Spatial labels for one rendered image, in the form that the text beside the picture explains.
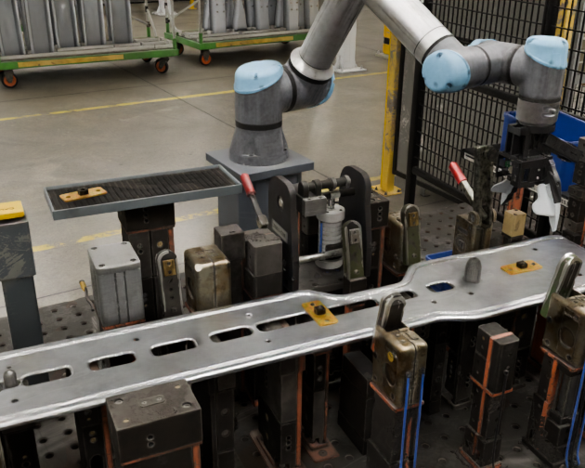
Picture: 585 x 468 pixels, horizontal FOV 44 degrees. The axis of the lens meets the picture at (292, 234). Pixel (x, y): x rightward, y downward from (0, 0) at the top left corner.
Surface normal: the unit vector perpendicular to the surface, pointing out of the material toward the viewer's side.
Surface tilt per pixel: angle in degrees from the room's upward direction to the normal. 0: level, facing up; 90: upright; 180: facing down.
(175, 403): 0
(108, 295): 90
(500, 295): 0
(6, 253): 90
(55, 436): 0
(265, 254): 90
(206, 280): 90
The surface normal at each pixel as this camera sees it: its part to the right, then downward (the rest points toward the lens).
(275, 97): 0.65, 0.32
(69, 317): 0.01, -0.91
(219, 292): 0.41, 0.38
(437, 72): -0.76, 0.26
